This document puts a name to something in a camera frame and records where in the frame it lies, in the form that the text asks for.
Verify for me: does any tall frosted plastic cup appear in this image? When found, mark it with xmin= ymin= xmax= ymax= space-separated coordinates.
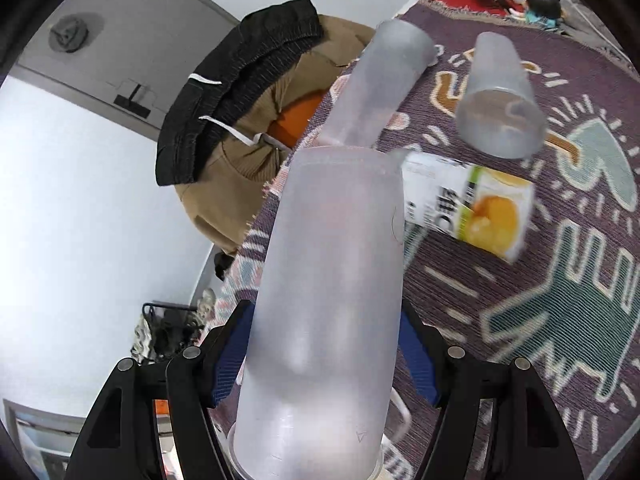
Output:
xmin=230 ymin=146 xmax=404 ymax=479

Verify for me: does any white orange-print paper cup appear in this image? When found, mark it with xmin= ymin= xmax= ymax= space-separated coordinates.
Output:
xmin=401 ymin=152 xmax=535 ymax=262

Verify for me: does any short frosted plastic cup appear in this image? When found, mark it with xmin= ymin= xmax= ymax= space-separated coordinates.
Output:
xmin=456 ymin=32 xmax=547 ymax=159

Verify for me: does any long frosted plastic cup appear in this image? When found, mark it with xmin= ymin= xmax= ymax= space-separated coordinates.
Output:
xmin=317 ymin=18 xmax=437 ymax=148

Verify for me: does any black shoe rack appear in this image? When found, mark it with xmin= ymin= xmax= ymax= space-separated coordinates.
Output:
xmin=130 ymin=302 xmax=203 ymax=365

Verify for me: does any grey door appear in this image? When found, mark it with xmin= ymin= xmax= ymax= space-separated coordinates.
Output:
xmin=10 ymin=0 xmax=238 ymax=140

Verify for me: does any dark green hat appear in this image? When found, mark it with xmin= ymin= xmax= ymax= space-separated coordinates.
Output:
xmin=48 ymin=16 xmax=89 ymax=53

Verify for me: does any black round doll head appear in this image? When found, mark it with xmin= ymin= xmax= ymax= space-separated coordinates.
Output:
xmin=527 ymin=0 xmax=562 ymax=20

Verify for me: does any black door handle lock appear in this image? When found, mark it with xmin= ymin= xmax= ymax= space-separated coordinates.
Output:
xmin=114 ymin=84 xmax=151 ymax=119

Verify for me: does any black garment with drawstring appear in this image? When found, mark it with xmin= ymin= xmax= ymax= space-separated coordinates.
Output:
xmin=155 ymin=0 xmax=324 ymax=186

